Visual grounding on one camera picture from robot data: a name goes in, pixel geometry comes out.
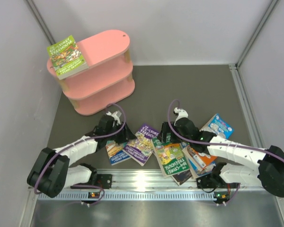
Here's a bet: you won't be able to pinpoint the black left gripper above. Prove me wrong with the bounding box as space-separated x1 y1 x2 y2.
106 121 137 145

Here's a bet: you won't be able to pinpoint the blue 91-Storey Treehouse book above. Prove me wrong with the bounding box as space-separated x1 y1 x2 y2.
106 140 131 166

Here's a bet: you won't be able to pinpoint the purple 52-Storey Treehouse book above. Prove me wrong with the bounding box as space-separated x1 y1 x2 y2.
123 124 159 166

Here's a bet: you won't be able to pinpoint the green 104-Storey Treehouse book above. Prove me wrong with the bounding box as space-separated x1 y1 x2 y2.
151 138 190 177

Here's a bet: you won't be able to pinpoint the dark Tale of Two Cities book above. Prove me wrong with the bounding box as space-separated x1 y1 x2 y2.
171 170 193 186

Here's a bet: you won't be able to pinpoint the lime 65-Storey Treehouse book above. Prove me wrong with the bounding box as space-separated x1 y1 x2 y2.
47 35 89 80

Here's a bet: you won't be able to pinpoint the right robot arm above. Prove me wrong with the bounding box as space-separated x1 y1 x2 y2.
159 117 284 198

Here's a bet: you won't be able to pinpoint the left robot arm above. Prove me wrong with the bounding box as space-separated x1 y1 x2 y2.
27 113 136 198

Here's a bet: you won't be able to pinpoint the orange paperback book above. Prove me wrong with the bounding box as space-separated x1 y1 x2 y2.
187 145 216 171

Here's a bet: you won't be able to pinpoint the blue cartoon paperback book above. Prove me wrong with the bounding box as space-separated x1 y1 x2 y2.
180 142 217 179

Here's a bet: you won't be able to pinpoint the light blue maze activity book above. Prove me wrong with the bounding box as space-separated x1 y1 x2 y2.
200 113 234 139

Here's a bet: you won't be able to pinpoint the pink three-tier shelf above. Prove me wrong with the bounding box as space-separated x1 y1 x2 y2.
47 30 135 116

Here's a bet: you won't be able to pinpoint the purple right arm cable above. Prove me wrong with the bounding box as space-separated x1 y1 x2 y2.
167 99 284 204

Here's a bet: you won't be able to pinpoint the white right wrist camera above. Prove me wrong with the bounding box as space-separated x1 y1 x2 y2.
173 107 188 122

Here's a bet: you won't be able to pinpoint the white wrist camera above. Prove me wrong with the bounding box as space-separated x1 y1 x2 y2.
106 111 122 125
173 107 188 122

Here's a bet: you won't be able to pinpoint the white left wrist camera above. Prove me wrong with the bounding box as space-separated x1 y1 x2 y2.
106 111 122 125

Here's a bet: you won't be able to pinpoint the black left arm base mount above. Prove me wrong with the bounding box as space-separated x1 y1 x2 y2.
71 174 113 189

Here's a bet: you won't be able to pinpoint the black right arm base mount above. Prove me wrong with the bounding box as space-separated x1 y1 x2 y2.
196 175 238 192

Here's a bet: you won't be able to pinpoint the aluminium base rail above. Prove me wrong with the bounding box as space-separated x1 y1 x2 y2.
28 168 284 201

